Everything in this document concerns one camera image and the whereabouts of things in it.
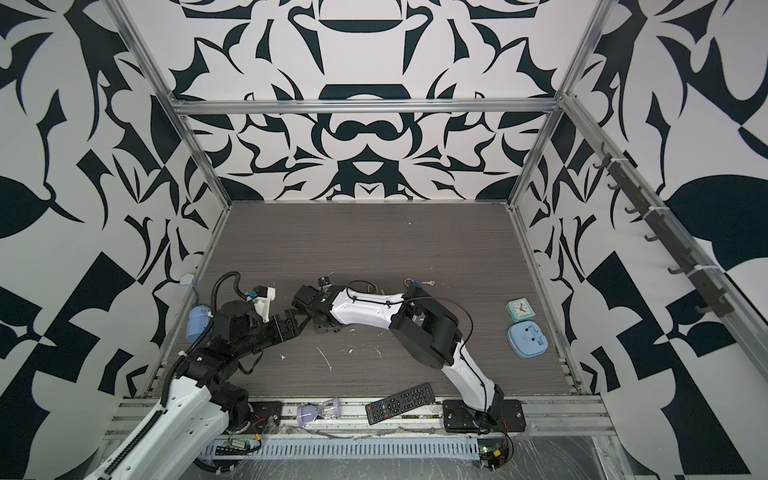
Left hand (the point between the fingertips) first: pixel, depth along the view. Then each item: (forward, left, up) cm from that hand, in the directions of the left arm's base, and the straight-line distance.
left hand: (302, 314), depth 78 cm
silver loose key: (+15, -37, -13) cm, 42 cm away
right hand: (+3, -5, -12) cm, 13 cm away
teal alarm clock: (+5, -62, -11) cm, 64 cm away
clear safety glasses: (-20, -7, -12) cm, 24 cm away
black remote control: (-19, -24, -11) cm, 33 cm away
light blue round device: (-5, -60, -9) cm, 61 cm away
